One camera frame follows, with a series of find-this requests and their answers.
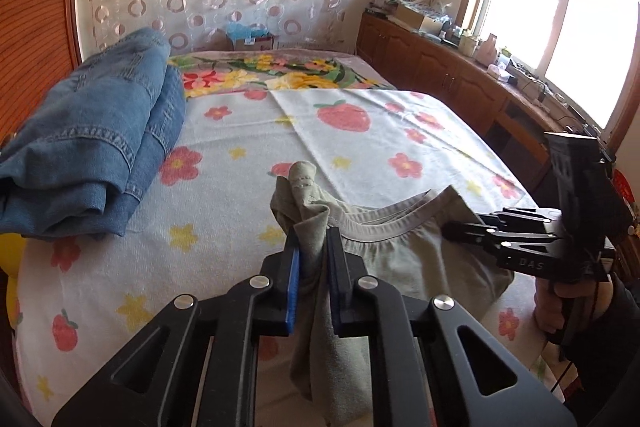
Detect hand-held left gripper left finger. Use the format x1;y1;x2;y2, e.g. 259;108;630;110
50;243;303;427

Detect wood-framed window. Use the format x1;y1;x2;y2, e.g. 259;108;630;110
457;0;640;142

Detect pale pink bottle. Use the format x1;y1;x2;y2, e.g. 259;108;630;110
477;34;501;65

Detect cardboard box with blue packets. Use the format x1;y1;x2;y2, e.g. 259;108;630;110
227;24;276;52

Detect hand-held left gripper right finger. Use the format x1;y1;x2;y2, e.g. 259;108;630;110
327;228;578;427

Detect thin black cable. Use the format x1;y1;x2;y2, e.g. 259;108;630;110
550;282;601;393

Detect long wooden cabinet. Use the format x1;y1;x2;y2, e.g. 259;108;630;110
356;12;621;198

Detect person's right forearm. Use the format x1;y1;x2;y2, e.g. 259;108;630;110
562;274;640;427

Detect folded blue jeans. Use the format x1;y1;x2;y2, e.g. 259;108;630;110
0;27;187;242

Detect white floral strawberry blanket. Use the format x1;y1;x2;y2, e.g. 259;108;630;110
12;89;551;427

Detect grey-green pants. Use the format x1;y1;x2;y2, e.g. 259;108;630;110
270;161;516;427

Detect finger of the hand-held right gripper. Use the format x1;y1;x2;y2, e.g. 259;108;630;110
475;208;564;234
441;220;560;257

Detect plain cardboard box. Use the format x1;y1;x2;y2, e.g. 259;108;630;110
395;4;441;32

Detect person's right hand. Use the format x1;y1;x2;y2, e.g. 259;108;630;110
532;278;619;345

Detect yellow plastic object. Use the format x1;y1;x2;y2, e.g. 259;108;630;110
0;232;26;279

